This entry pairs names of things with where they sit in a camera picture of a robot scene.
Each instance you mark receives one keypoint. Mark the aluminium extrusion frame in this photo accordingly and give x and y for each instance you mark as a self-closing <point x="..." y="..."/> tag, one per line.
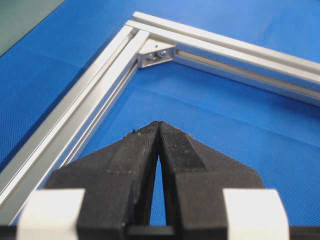
<point x="68" y="128"/>

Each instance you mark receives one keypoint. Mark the silver corner bracket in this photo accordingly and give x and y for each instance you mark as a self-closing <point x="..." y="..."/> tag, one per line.
<point x="155" y="52"/>

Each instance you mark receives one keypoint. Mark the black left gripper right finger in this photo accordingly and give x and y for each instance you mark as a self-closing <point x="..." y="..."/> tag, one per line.
<point x="194" y="176"/>

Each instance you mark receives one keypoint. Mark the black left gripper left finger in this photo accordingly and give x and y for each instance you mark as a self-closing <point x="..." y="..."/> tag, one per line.
<point x="118" y="182"/>

